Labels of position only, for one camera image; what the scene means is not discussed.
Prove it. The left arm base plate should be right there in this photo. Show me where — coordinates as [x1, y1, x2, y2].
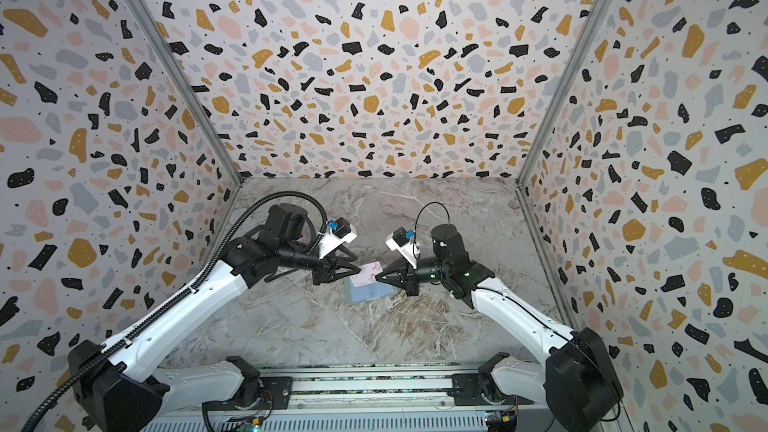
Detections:
[206, 376, 294, 414]

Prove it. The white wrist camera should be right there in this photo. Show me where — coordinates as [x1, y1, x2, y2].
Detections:
[318, 218, 357, 259]
[386, 227, 420, 268]

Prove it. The right thin black cable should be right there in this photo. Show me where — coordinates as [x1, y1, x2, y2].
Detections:
[413, 201, 451, 235]

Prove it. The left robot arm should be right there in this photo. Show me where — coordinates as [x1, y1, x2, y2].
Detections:
[68, 203, 360, 431]

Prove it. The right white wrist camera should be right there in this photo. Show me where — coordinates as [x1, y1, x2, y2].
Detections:
[386, 227, 420, 268]

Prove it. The aluminium front rail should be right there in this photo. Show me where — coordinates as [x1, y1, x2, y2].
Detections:
[261, 368, 474, 413]

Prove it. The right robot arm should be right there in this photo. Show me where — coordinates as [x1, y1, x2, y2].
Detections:
[376, 224, 623, 431]

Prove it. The left black corrugated cable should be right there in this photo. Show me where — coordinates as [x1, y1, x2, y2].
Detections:
[20, 190, 329, 432]

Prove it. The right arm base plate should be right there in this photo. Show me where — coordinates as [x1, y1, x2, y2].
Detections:
[447, 372, 532, 408]

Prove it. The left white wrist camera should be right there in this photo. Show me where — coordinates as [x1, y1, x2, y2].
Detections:
[318, 218, 357, 259]

